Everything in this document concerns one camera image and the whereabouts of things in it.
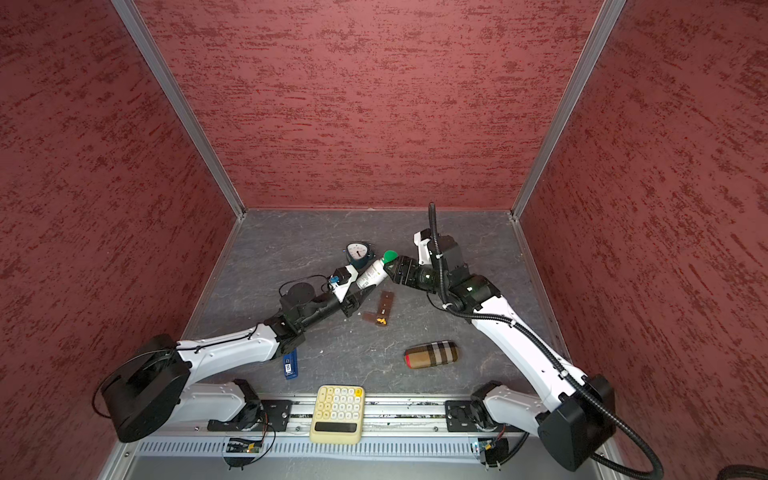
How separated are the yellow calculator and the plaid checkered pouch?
0.50ft

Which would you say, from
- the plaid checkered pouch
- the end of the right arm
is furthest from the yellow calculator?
the end of the right arm

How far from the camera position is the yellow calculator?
2.36 feet
